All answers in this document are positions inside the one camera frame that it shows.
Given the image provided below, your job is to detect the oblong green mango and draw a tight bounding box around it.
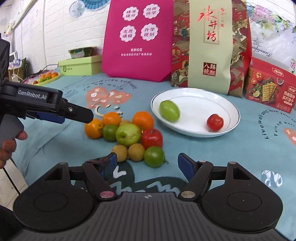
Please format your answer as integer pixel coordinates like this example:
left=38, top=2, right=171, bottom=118
left=159, top=100, right=180, bottom=123

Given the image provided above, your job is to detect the green apple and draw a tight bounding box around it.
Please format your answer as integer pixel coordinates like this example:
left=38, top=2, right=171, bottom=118
left=115, top=123, right=142, bottom=147

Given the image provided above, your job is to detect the green patterned paper bowl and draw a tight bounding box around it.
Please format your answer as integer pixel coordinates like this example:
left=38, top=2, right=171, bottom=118
left=68, top=47, right=96, bottom=59

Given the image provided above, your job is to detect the small blue paper fan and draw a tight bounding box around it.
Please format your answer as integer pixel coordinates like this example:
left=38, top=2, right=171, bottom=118
left=69, top=1, right=85, bottom=18

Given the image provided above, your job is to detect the red apple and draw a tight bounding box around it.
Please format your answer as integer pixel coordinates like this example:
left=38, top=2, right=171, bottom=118
left=141, top=128, right=163, bottom=149
left=207, top=114, right=224, bottom=132

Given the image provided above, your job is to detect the white floral plastic bag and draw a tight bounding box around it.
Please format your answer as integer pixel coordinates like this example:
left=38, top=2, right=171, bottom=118
left=246, top=1, right=295, bottom=74

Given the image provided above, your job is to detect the green tomato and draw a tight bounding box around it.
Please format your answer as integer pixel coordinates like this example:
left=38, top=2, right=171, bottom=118
left=144, top=146, right=166, bottom=168

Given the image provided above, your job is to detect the brown longan hidden back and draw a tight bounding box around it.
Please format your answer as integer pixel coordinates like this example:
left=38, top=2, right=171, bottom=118
left=119, top=120, right=131, bottom=126

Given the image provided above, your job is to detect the teal printed tablecloth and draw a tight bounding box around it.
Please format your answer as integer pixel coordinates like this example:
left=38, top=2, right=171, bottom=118
left=13, top=74, right=295, bottom=240

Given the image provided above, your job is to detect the light green cardboard box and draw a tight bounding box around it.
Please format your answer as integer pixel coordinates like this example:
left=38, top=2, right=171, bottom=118
left=58, top=55, right=102, bottom=76

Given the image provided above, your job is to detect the red apple back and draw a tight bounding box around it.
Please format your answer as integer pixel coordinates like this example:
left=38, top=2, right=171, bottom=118
left=141, top=128, right=163, bottom=149

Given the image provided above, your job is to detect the person's left hand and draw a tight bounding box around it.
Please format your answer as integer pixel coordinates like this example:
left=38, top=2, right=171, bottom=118
left=0, top=131, right=28, bottom=169

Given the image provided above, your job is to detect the large blue paper fan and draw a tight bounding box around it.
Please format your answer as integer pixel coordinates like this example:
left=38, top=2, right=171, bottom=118
left=82, top=0, right=110, bottom=11

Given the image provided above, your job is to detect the red beige liquor gift bag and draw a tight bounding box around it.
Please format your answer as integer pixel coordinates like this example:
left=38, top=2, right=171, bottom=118
left=171, top=0, right=252, bottom=97

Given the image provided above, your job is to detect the small green lime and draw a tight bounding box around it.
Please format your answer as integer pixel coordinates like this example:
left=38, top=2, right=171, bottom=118
left=102, top=125, right=118, bottom=142

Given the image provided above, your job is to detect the red cracker box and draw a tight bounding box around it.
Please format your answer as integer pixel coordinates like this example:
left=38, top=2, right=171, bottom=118
left=243, top=57, right=296, bottom=113

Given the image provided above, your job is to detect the yellow tray with fruits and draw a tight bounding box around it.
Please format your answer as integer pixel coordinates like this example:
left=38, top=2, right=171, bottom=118
left=32, top=72, right=60, bottom=86

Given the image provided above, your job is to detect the brown longan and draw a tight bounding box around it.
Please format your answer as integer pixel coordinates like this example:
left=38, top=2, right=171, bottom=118
left=128, top=143, right=145, bottom=162
left=111, top=145, right=128, bottom=162

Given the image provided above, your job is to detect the large orange right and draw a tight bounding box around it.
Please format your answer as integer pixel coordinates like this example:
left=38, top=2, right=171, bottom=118
left=132, top=111, right=154, bottom=131

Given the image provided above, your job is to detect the red apple front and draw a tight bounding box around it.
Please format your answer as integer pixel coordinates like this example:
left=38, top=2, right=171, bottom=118
left=207, top=114, right=224, bottom=132

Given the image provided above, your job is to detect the magenta tote bag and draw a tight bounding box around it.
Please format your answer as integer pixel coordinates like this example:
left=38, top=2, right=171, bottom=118
left=102, top=0, right=173, bottom=82

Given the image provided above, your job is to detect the white ceramic plate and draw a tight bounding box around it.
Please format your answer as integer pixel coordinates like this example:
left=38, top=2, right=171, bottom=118
left=151, top=88, right=241, bottom=138

